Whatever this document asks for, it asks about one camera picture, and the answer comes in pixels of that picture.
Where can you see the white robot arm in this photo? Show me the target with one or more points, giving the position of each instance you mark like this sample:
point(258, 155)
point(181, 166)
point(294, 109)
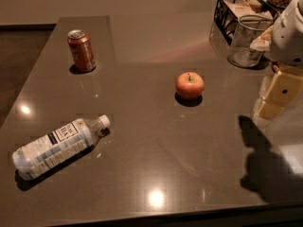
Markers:
point(284, 42)

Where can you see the snack packets in basket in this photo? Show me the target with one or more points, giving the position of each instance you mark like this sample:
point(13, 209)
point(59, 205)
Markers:
point(248, 7)

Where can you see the clear glass jar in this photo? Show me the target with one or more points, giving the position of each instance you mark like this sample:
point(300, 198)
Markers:
point(249, 27)

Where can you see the black wire basket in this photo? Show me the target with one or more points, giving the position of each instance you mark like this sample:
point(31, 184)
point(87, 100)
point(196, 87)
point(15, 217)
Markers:
point(227, 13)

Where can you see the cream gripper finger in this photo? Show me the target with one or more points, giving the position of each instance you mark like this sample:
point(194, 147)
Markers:
point(278, 90)

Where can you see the red apple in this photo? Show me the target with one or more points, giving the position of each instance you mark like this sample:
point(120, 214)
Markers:
point(189, 85)

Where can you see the orange soda can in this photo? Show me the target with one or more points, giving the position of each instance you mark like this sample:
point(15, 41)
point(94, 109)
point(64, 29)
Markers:
point(81, 49)

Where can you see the clear plastic water bottle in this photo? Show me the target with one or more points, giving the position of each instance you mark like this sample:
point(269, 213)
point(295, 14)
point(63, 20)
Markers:
point(39, 156)

